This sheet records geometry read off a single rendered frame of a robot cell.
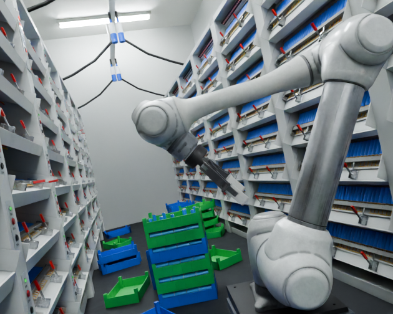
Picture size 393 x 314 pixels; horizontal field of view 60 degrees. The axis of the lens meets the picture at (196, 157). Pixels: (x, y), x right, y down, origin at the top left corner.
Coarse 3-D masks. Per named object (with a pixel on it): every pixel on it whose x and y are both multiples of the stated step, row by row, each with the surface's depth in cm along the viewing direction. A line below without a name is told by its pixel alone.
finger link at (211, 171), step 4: (204, 164) 98; (200, 168) 98; (208, 168) 98; (212, 168) 98; (204, 172) 98; (208, 172) 98; (212, 172) 97; (208, 176) 97; (212, 176) 97; (216, 176) 96; (220, 176) 96; (212, 180) 97; (216, 180) 96; (220, 180) 96; (224, 180) 96; (216, 184) 96; (220, 184) 96; (228, 184) 95; (220, 188) 95; (224, 188) 95
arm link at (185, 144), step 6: (180, 138) 100; (186, 138) 101; (192, 138) 102; (174, 144) 100; (180, 144) 100; (186, 144) 100; (192, 144) 101; (168, 150) 102; (174, 150) 101; (180, 150) 101; (186, 150) 100; (192, 150) 102; (174, 156) 103; (180, 156) 101; (186, 156) 102
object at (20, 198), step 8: (8, 176) 92; (16, 176) 148; (24, 176) 148; (32, 176) 149; (40, 176) 150; (48, 176) 151; (48, 184) 150; (16, 192) 100; (24, 192) 106; (32, 192) 117; (40, 192) 129; (48, 192) 146; (16, 200) 98; (24, 200) 108; (32, 200) 119; (40, 200) 132
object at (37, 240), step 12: (24, 216) 147; (36, 216) 148; (24, 228) 108; (36, 228) 134; (48, 228) 149; (60, 228) 150; (24, 240) 108; (36, 240) 110; (48, 240) 124; (24, 252) 92; (36, 252) 105
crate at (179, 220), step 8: (192, 208) 195; (200, 208) 193; (152, 216) 195; (168, 216) 195; (176, 216) 195; (184, 216) 175; (192, 216) 175; (200, 216) 176; (144, 224) 176; (152, 224) 176; (160, 224) 176; (168, 224) 176; (176, 224) 175; (184, 224) 175
